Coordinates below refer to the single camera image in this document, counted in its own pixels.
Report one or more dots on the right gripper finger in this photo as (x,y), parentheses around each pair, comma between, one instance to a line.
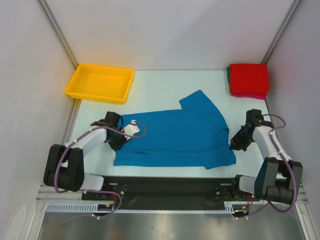
(240,146)
(236,141)

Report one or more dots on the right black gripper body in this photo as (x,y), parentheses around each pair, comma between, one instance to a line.
(246,138)

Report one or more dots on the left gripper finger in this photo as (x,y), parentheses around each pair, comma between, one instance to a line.
(115,145)
(121,142)

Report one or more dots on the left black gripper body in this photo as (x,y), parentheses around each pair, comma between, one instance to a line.
(117,137)

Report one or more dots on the blue t shirt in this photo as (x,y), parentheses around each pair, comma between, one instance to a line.
(196,135)

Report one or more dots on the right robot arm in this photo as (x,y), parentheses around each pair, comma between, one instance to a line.
(279,177)

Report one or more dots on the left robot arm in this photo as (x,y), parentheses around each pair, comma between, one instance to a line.
(65,169)

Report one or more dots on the yellow plastic tray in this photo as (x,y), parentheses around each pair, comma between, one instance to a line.
(100,83)

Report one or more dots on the red folded t shirt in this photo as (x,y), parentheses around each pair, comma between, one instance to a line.
(249,78)

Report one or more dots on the green folded t shirt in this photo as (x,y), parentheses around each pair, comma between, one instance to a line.
(228,74)

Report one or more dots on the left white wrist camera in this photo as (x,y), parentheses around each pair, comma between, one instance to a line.
(131,129)

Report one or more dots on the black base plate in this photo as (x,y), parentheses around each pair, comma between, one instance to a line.
(170,193)

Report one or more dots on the grey slotted cable duct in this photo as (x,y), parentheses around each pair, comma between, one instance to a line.
(104,208)

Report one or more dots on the aluminium frame rail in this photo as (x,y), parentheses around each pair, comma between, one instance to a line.
(48,194)

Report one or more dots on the right aluminium corner post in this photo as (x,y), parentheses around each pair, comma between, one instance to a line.
(281,30)

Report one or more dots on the aluminium corner post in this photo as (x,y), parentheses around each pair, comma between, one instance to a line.
(281,30)
(53,23)

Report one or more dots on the left aluminium corner post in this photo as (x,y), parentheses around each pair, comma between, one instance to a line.
(53,23)

